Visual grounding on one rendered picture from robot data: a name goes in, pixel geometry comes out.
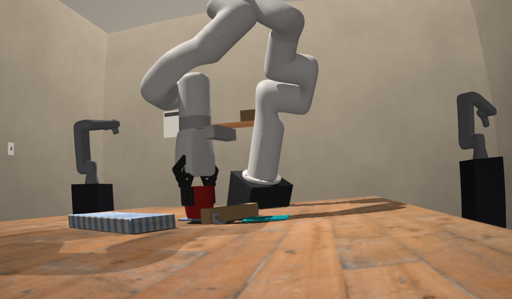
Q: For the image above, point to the dark red cup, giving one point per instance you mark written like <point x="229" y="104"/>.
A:
<point x="203" y="198"/>

